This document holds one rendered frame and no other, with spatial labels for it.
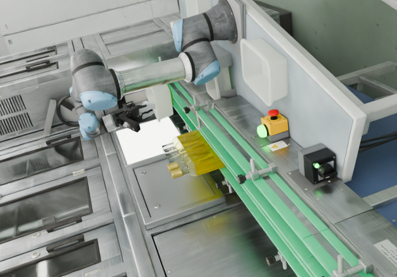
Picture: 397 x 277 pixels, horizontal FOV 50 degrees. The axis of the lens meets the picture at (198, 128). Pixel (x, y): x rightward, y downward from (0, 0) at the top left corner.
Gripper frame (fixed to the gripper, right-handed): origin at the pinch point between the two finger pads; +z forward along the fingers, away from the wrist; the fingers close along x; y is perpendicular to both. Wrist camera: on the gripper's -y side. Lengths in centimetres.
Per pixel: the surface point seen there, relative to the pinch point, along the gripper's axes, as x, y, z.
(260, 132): -17, -57, 28
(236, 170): -4, -58, 16
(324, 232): -22, -104, 23
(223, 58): -17.3, -7.9, 34.3
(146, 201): 16.2, -36.3, -19.4
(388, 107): -36, -86, 54
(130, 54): 9, 68, 1
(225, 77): -8.8, -9.7, 32.8
